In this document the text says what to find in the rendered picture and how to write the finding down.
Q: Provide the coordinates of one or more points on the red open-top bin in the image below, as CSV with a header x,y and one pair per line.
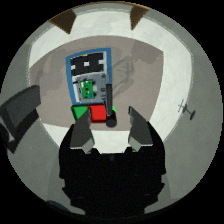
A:
x,y
98,113

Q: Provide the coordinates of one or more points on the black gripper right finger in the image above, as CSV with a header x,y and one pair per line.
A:
x,y
144,138

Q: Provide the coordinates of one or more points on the green bin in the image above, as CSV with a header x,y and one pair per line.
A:
x,y
78,110

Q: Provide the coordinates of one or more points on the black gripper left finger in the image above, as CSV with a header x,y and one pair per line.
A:
x,y
78,140

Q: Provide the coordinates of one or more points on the green circuit board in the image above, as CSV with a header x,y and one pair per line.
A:
x,y
87,89

